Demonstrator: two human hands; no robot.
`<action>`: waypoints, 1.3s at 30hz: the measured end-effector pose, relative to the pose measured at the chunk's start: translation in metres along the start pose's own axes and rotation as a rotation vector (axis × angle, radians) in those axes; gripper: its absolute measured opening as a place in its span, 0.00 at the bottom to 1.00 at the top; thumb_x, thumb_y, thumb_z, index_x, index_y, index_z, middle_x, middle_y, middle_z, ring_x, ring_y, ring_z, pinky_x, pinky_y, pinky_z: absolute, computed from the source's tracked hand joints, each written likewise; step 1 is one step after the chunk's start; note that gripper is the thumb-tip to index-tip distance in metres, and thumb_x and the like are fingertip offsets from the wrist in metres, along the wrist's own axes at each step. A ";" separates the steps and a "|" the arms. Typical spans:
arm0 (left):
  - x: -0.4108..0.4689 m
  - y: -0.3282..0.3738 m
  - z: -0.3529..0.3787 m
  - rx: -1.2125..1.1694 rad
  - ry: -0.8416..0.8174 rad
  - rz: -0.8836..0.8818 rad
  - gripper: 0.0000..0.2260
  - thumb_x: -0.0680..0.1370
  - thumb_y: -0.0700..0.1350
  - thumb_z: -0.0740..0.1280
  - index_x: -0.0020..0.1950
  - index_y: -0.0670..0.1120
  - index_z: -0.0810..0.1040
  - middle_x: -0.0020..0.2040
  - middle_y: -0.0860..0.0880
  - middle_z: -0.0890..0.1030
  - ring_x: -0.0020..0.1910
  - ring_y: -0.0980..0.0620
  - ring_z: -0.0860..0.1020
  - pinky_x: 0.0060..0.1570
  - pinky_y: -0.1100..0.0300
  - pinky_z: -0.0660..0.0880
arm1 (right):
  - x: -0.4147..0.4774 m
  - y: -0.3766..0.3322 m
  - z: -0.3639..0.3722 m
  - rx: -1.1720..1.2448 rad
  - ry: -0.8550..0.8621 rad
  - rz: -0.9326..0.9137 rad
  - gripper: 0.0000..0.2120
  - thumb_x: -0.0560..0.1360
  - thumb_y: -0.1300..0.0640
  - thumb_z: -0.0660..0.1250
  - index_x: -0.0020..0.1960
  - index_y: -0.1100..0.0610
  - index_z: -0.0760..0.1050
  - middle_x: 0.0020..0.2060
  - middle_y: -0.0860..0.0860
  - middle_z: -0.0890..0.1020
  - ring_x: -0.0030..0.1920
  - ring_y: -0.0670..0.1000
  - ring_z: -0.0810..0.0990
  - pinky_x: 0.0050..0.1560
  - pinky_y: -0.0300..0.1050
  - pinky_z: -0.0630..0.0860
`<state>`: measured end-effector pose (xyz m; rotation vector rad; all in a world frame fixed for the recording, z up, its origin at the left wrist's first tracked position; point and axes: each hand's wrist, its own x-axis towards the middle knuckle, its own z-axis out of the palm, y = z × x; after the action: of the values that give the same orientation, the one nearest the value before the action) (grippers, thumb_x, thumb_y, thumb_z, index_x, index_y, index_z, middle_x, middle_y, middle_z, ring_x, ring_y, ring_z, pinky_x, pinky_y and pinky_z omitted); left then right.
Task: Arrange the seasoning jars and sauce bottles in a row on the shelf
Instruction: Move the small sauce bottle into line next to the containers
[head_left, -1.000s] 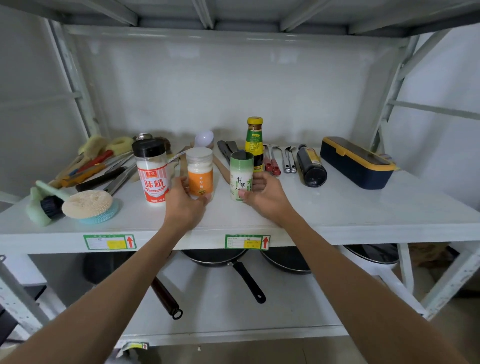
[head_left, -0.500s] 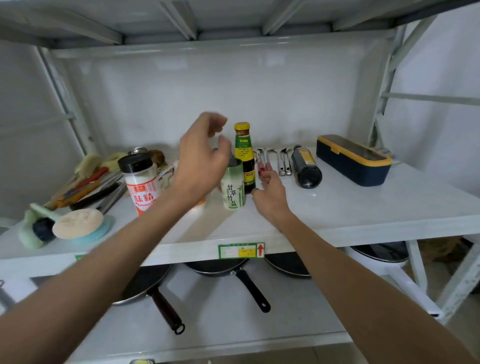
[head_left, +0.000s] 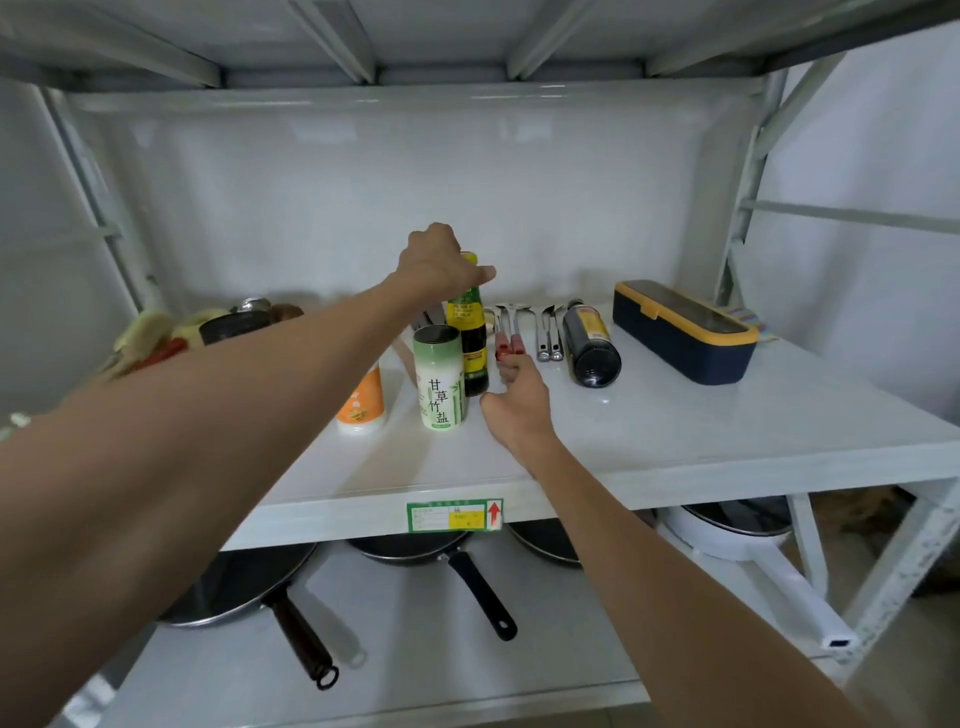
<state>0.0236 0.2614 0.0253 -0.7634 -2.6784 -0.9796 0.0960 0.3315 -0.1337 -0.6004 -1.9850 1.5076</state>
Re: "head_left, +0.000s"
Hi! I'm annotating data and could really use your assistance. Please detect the person's left hand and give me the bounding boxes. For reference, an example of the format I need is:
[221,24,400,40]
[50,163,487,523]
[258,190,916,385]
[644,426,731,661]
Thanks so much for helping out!
[395,222,498,303]

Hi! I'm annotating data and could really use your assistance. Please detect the white metal shelf rack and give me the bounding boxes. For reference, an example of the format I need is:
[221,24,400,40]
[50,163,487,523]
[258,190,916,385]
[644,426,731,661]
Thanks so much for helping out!
[0,0,960,728]

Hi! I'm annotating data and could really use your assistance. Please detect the person's right forearm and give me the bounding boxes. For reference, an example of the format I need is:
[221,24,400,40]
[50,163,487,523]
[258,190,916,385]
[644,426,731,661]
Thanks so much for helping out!
[517,433,875,728]

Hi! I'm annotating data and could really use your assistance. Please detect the frying pan with brown handle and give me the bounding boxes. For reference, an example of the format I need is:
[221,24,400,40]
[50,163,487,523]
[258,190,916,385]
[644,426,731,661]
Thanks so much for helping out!
[158,541,341,692]

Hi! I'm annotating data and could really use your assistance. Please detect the dark bottle with yellow label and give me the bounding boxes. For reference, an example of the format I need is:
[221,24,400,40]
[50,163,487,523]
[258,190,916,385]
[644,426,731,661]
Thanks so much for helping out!
[561,299,623,390]

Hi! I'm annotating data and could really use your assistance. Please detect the red toy vegetable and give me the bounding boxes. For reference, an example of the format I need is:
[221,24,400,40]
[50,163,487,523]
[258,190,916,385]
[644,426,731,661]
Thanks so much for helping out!
[135,337,190,372]

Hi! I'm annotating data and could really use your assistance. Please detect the frying pan with black handle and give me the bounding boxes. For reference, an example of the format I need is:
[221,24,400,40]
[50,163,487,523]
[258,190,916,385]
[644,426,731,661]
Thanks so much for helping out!
[346,530,519,643]

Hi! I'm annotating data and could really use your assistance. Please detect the green and yellow sticker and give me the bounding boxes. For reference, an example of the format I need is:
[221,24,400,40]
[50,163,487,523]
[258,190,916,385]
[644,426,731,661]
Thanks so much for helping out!
[406,498,505,535]

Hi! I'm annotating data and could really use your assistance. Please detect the striped cloth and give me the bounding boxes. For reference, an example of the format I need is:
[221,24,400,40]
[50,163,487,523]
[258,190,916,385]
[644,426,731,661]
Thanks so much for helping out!
[721,303,779,344]

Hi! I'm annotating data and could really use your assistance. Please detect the orange and white seasoning bottle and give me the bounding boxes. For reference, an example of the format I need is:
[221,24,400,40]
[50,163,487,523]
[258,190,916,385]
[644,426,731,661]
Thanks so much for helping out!
[336,363,387,435]

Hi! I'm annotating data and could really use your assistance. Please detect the navy box with yellow rim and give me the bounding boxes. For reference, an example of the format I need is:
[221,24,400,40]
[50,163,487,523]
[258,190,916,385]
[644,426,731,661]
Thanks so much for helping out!
[612,279,762,387]

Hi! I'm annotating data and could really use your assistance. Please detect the black pot with lid knob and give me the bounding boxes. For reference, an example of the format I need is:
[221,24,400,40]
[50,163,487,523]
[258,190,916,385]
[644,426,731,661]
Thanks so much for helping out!
[198,297,306,347]

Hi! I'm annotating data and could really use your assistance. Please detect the dark sauce bottle yellow cap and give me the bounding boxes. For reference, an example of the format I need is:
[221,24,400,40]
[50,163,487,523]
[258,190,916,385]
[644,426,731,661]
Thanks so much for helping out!
[445,252,491,398]

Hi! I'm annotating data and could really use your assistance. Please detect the person's right hand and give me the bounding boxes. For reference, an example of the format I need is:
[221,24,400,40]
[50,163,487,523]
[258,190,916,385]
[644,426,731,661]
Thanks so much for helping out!
[480,352,561,459]

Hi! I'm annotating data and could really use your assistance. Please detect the pale yellow toy vegetables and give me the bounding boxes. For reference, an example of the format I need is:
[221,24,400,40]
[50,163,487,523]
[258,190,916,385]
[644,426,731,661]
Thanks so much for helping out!
[111,306,230,376]

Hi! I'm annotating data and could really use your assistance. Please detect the red-handled steel utensil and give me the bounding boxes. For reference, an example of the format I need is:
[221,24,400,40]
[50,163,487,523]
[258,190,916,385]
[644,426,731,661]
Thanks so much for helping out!
[486,305,511,363]
[501,303,532,358]

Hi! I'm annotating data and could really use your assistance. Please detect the green and white salt canister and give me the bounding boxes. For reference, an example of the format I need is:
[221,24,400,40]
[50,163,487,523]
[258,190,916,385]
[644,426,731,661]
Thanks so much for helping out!
[412,324,468,432]

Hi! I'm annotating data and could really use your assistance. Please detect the dark frying pan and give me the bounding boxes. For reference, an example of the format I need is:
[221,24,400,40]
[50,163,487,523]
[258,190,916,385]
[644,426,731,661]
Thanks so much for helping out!
[506,518,583,568]

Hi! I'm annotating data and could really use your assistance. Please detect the white pan with white handle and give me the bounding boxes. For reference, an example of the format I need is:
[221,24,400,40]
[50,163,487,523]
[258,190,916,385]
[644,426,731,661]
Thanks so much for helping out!
[655,495,861,653]

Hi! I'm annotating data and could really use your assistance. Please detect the person's left forearm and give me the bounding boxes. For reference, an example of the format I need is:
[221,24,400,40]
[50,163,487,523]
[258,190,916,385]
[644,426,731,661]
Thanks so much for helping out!
[0,271,436,728]

